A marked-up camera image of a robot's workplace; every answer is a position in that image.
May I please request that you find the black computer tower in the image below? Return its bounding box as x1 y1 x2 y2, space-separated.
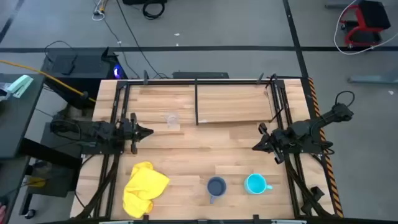
42 47 128 110

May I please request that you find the orange black hazard tape strip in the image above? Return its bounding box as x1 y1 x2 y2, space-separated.
307 77 345 218

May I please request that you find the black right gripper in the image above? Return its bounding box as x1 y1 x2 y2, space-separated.
251 121 292 166

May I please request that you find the clear plastic cup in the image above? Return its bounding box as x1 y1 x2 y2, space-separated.
164 113 180 129

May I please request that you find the black coiled cable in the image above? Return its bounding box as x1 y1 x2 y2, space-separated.
142 1 166 21

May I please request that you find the black aluminium table frame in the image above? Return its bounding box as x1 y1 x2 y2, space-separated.
74 73 343 224

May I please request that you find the black side table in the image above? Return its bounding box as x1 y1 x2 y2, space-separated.
0 73 46 160

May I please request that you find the teal mug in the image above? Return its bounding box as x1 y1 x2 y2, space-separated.
244 173 274 195

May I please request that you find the yellow cloth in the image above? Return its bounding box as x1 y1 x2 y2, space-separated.
122 161 171 219

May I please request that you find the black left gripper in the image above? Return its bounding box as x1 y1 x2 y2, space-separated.
119 112 154 156

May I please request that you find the mint green stapler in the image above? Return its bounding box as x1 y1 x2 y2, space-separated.
6 74 34 99

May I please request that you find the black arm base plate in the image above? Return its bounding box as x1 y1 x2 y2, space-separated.
40 121 126 156

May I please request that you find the grey-blue mug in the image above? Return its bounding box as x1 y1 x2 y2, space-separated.
206 176 228 205

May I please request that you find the red and black stool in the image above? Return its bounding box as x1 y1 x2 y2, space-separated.
338 0 392 49

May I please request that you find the white and yellow cable bundle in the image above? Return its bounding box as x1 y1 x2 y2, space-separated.
91 0 109 22

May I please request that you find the long black floor cable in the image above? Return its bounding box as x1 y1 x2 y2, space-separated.
115 0 169 79

